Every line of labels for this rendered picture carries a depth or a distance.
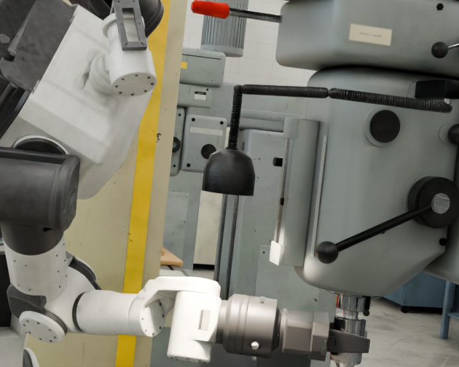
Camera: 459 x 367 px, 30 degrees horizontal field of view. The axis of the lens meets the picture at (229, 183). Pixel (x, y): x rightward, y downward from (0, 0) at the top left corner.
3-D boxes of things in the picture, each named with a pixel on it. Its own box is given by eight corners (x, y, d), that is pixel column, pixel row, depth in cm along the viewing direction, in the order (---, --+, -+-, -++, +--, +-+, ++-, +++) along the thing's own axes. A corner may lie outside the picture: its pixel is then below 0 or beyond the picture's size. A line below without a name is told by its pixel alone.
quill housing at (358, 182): (323, 300, 116) (350, 60, 115) (273, 272, 136) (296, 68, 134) (449, 306, 122) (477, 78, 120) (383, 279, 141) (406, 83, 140)
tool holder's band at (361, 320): (334, 323, 127) (335, 317, 127) (333, 317, 132) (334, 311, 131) (366, 328, 126) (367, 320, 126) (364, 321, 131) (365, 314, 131)
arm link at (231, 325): (250, 290, 127) (175, 280, 128) (241, 365, 124) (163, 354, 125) (252, 302, 138) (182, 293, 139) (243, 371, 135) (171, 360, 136)
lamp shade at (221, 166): (190, 188, 120) (195, 143, 120) (228, 190, 125) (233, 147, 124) (226, 194, 115) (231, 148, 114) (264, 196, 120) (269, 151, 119)
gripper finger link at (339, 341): (367, 356, 127) (325, 350, 127) (370, 334, 126) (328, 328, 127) (368, 358, 125) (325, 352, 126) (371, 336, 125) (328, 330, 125)
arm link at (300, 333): (331, 314, 123) (248, 302, 124) (323, 380, 123) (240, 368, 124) (328, 298, 135) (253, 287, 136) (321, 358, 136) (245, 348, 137)
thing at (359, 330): (330, 362, 127) (334, 323, 127) (328, 354, 132) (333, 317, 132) (362, 366, 127) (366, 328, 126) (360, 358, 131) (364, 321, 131)
